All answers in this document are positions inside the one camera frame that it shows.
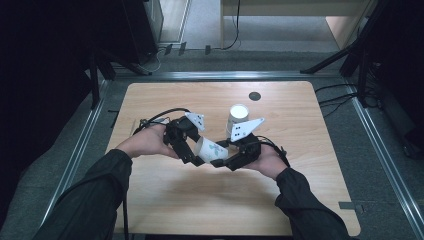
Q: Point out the dark cabinet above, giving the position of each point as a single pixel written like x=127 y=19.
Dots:
x=140 y=30

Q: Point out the light wooden desk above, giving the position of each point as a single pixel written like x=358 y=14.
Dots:
x=283 y=8

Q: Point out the long aluminium floor rail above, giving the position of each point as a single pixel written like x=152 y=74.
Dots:
x=83 y=143
x=216 y=75
x=383 y=156

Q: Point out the dark floor tape piece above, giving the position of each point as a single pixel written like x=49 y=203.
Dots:
x=182 y=48
x=168 y=49
x=207 y=50

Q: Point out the black metal stand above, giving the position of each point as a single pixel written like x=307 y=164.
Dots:
x=95 y=86

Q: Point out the dark curtain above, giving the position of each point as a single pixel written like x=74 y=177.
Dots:
x=40 y=83
x=403 y=66

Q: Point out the person's left hand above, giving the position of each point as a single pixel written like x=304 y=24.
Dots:
x=146 y=141

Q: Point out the grey tape piece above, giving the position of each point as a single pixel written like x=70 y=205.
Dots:
x=348 y=205

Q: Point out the black tripod stand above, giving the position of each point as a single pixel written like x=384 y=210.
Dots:
x=333 y=56

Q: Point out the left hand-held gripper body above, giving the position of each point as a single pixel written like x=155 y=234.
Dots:
x=180 y=131

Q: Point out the person's right hand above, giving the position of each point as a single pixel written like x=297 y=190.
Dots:
x=271 y=163

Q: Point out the black tape strip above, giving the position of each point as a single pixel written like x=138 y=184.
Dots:
x=115 y=120

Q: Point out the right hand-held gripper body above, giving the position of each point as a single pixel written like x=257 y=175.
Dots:
x=248 y=151

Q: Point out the black round table grommet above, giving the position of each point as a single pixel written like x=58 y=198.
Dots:
x=254 y=96

